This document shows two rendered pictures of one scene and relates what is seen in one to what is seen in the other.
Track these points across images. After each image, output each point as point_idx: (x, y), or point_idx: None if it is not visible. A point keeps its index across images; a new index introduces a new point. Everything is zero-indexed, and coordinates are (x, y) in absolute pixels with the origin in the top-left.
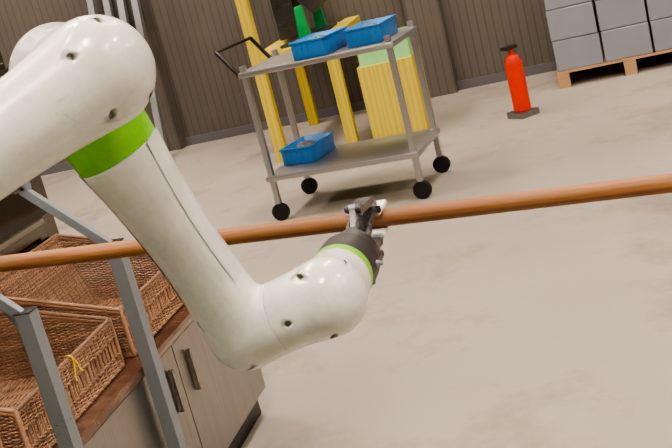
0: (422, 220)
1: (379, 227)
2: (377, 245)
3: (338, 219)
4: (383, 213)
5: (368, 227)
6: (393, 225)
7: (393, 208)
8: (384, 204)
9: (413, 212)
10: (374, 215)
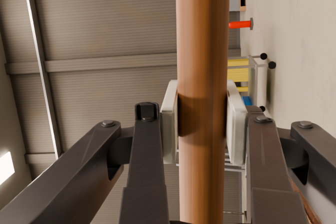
0: None
1: (226, 111)
2: (266, 151)
3: (186, 207)
4: (184, 94)
5: (119, 220)
6: (225, 73)
7: (177, 64)
8: (171, 86)
9: (190, 4)
10: (154, 131)
